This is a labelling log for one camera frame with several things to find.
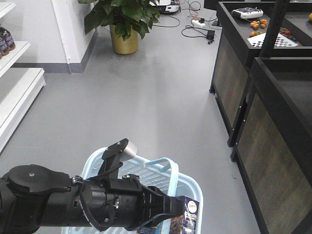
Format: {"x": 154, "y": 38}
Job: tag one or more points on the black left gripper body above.
{"x": 113, "y": 202}

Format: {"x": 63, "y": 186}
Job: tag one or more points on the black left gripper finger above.
{"x": 154, "y": 220}
{"x": 162, "y": 205}

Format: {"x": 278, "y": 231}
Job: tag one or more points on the light blue plastic basket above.
{"x": 162, "y": 173}

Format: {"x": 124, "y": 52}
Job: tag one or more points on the blue Chocofello cookie box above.
{"x": 184, "y": 224}

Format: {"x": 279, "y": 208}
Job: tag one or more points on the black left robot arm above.
{"x": 33, "y": 196}

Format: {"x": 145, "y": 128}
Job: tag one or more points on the white store shelving unit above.
{"x": 19, "y": 86}

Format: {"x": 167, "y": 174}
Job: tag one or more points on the gold plant pot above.
{"x": 124, "y": 47}

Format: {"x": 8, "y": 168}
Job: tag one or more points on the white power strip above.
{"x": 198, "y": 23}

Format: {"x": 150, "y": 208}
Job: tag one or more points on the green potted plant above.
{"x": 124, "y": 15}

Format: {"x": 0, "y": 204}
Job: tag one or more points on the checkerboard calibration sheet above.
{"x": 281, "y": 41}

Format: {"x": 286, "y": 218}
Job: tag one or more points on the white game controller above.
{"x": 247, "y": 13}

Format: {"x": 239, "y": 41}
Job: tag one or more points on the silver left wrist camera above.
{"x": 123, "y": 150}

